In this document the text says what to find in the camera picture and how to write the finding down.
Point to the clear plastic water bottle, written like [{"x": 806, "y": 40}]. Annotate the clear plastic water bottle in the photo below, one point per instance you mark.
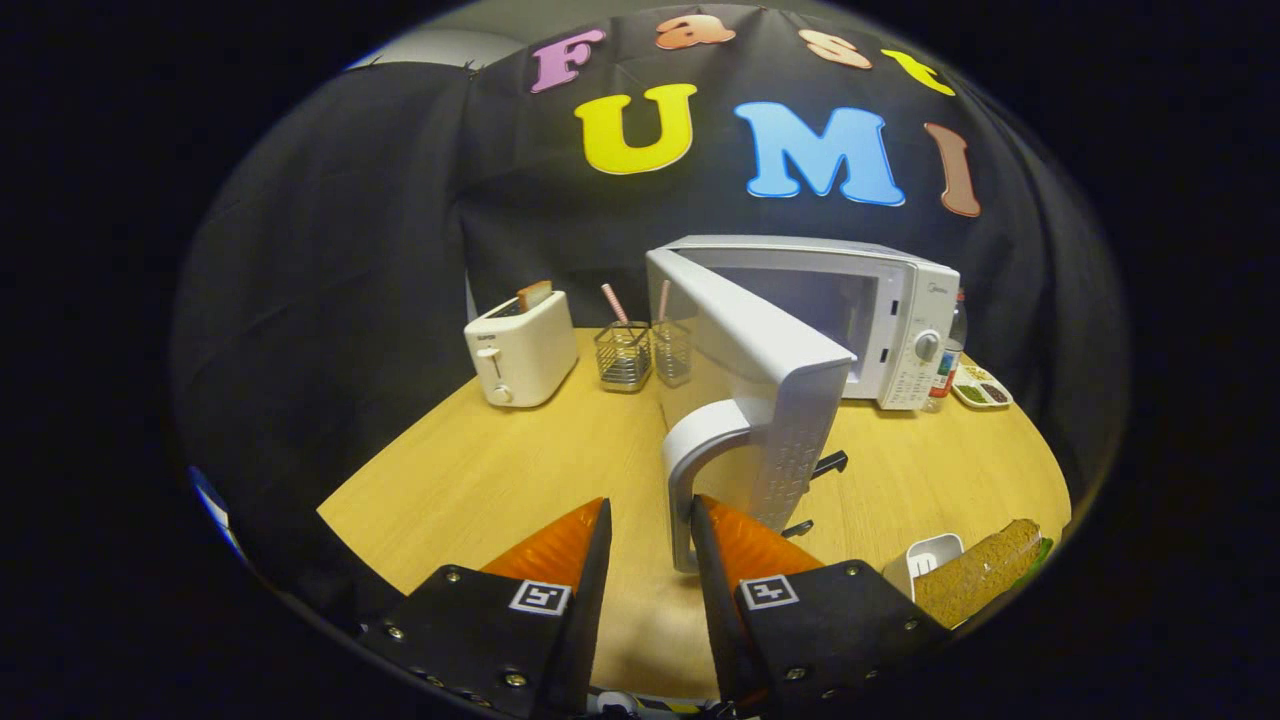
[{"x": 950, "y": 350}]

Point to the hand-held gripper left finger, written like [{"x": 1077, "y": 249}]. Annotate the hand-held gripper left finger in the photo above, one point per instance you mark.
[{"x": 597, "y": 580}]

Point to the white divided bean dish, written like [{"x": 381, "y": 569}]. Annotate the white divided bean dish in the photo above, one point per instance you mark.
[{"x": 982, "y": 390}]

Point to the brown bread lettuce sandwich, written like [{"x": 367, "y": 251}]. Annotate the brown bread lettuce sandwich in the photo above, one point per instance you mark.
[{"x": 985, "y": 575}]

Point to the toast slice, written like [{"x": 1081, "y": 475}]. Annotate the toast slice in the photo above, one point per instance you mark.
[{"x": 535, "y": 295}]

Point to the white plastic tray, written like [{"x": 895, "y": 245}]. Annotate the white plastic tray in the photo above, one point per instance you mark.
[{"x": 925, "y": 558}]

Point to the white microwave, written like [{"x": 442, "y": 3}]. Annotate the white microwave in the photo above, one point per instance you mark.
[{"x": 760, "y": 350}]

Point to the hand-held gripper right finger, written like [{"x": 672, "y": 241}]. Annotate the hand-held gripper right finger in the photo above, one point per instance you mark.
[{"x": 712, "y": 590}]

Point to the pink striped straw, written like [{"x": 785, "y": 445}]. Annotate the pink striped straw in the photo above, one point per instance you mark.
[{"x": 614, "y": 303}]

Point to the white toaster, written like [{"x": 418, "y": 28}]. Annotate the white toaster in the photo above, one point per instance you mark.
[{"x": 525, "y": 350}]

